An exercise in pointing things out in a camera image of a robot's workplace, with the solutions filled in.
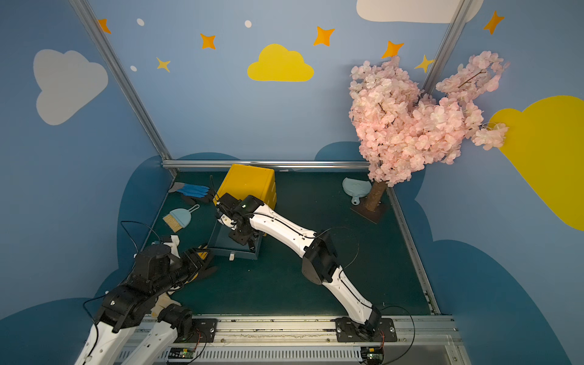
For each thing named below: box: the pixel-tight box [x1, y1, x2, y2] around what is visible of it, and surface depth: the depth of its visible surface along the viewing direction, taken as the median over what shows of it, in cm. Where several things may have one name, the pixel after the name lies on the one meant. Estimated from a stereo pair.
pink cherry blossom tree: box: [348, 50, 510, 225], surface depth 67 cm
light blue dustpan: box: [342, 177, 372, 206], surface depth 117 cm
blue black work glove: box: [168, 182, 215, 205], surface depth 112 cm
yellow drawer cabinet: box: [212, 163, 278, 209], surface depth 90 cm
